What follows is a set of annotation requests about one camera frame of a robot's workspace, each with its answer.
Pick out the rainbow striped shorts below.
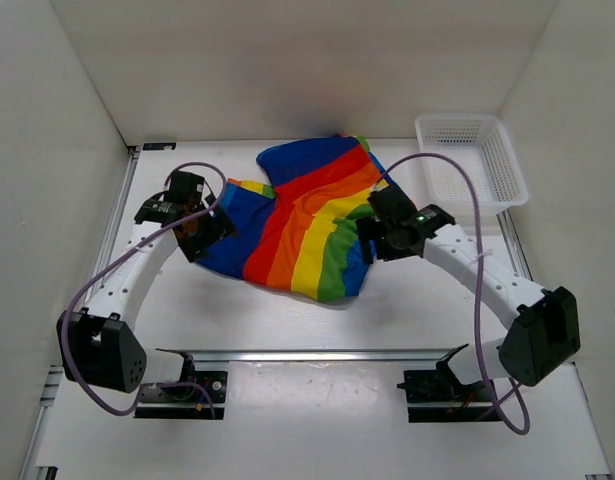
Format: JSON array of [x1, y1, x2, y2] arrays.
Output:
[[198, 136, 393, 303]]

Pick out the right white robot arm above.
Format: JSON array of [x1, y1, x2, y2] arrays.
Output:
[[356, 186, 581, 400]]

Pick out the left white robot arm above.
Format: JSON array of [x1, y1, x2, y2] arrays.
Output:
[[57, 165, 235, 400]]

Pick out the black corner label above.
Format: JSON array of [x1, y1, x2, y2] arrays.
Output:
[[142, 142, 177, 151]]

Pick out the white plastic basket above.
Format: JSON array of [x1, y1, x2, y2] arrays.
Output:
[[415, 113, 529, 218]]

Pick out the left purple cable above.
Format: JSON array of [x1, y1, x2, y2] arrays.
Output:
[[64, 160, 228, 419]]

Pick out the purple cable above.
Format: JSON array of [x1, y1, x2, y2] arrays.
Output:
[[64, 160, 228, 419], [371, 152, 531, 435]]

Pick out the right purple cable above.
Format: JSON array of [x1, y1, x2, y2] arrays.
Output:
[[371, 152, 531, 435]]

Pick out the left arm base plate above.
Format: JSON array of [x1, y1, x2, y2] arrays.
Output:
[[134, 353, 229, 421]]

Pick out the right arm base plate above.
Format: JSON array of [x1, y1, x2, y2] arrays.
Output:
[[397, 344, 501, 423]]

